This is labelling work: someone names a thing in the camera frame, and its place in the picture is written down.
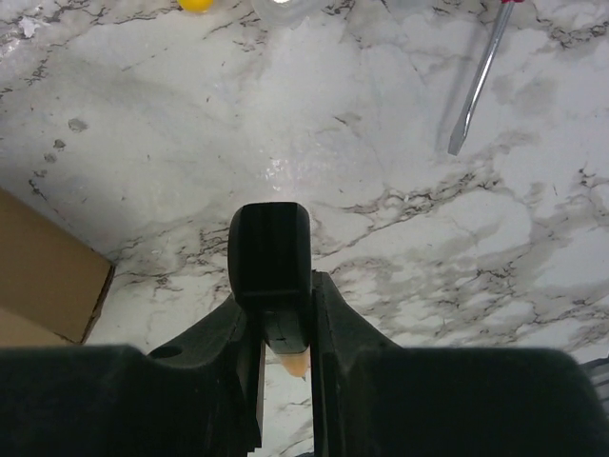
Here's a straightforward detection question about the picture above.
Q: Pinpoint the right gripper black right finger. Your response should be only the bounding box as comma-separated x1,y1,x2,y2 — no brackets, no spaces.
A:
311,272,608,456

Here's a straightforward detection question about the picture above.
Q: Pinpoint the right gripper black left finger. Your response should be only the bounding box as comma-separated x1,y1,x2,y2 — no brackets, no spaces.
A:
1,298,263,456

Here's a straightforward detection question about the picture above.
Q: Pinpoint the brown cardboard express box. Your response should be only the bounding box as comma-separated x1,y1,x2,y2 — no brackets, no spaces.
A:
0,190,114,348

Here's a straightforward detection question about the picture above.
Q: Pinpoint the clear plastic parts box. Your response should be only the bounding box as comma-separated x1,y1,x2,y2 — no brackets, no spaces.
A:
251,0,315,26

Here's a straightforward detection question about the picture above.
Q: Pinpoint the blue red screwdriver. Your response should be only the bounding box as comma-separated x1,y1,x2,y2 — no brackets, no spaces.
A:
447,0,521,156

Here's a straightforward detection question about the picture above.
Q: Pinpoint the yellow screwdriver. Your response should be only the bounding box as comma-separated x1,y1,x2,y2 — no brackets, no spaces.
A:
177,0,214,13

